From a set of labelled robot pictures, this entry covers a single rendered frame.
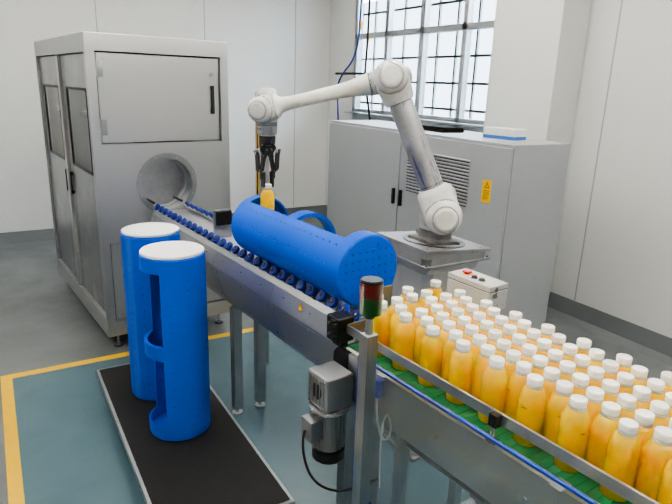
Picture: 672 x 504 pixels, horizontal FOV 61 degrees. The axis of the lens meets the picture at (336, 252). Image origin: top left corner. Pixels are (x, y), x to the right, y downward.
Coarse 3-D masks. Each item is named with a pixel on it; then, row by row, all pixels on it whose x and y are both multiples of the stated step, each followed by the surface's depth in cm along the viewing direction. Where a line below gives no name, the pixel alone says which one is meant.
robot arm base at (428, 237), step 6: (420, 228) 267; (414, 234) 271; (420, 234) 266; (426, 234) 263; (432, 234) 262; (438, 234) 262; (450, 234) 265; (420, 240) 265; (426, 240) 262; (432, 240) 261; (438, 240) 262; (444, 240) 263; (450, 240) 265; (456, 240) 267
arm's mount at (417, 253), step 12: (396, 240) 264; (408, 240) 264; (396, 252) 266; (408, 252) 258; (420, 252) 250; (432, 252) 248; (444, 252) 251; (456, 252) 255; (468, 252) 259; (480, 252) 263; (420, 264) 251; (432, 264) 250; (444, 264) 254; (456, 264) 257
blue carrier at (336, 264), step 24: (240, 216) 267; (264, 216) 253; (288, 216) 243; (312, 216) 243; (240, 240) 270; (264, 240) 248; (288, 240) 233; (312, 240) 222; (336, 240) 213; (360, 240) 208; (384, 240) 215; (288, 264) 236; (312, 264) 219; (336, 264) 207; (360, 264) 211; (384, 264) 218; (336, 288) 209
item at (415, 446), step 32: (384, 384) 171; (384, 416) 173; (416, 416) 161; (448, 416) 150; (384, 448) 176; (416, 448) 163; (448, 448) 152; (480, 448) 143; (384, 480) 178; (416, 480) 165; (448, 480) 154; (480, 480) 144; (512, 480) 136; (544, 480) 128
